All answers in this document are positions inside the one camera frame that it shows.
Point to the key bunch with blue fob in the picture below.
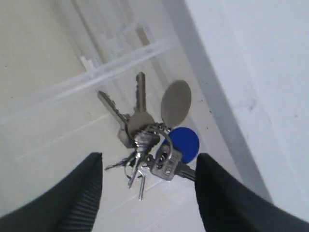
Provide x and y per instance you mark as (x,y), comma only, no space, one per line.
(162,149)

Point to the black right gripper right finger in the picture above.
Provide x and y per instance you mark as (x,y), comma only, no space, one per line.
(226,205)

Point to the white translucent drawer cabinet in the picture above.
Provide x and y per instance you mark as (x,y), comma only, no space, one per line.
(247,63)

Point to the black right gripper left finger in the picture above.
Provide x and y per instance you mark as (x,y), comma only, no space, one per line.
(70,206)

